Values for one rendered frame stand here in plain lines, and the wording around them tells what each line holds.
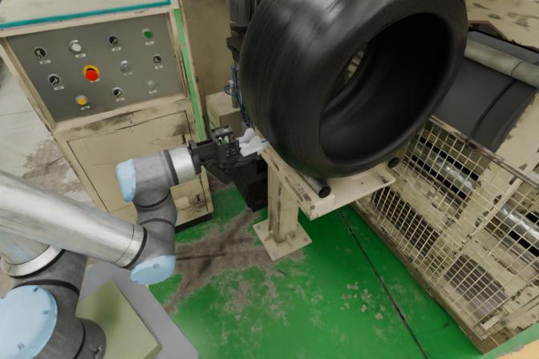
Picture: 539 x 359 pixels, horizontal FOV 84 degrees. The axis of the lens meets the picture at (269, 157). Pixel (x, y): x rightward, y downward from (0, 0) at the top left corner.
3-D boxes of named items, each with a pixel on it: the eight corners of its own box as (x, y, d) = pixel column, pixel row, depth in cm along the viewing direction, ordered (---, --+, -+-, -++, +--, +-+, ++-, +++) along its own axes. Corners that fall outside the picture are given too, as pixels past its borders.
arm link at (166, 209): (142, 247, 76) (127, 216, 68) (144, 211, 84) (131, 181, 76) (180, 240, 78) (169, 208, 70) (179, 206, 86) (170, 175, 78)
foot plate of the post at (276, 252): (252, 226, 189) (252, 223, 186) (289, 210, 198) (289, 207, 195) (273, 261, 171) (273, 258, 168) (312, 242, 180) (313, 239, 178)
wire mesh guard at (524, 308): (338, 186, 173) (363, 74, 126) (340, 184, 174) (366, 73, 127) (481, 341, 115) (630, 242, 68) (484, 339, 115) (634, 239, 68)
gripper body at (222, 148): (242, 139, 73) (193, 155, 68) (244, 165, 78) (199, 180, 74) (230, 123, 77) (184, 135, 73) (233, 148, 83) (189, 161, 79)
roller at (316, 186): (277, 132, 116) (267, 137, 115) (276, 123, 113) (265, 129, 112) (332, 194, 93) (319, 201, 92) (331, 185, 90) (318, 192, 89)
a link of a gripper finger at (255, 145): (274, 133, 77) (241, 143, 74) (273, 151, 81) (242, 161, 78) (269, 127, 79) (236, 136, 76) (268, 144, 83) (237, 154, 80)
